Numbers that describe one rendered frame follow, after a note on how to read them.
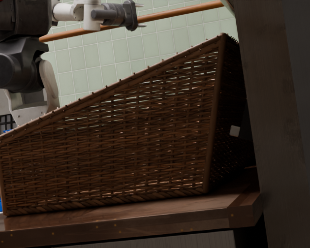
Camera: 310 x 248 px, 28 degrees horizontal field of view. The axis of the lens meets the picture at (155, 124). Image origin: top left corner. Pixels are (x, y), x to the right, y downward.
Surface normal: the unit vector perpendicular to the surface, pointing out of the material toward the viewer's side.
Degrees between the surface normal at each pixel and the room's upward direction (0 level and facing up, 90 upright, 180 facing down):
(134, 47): 90
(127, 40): 90
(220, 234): 90
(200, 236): 90
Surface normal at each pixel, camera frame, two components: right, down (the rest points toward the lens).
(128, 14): 0.65, -0.11
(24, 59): 0.96, -0.14
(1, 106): -0.19, 0.00
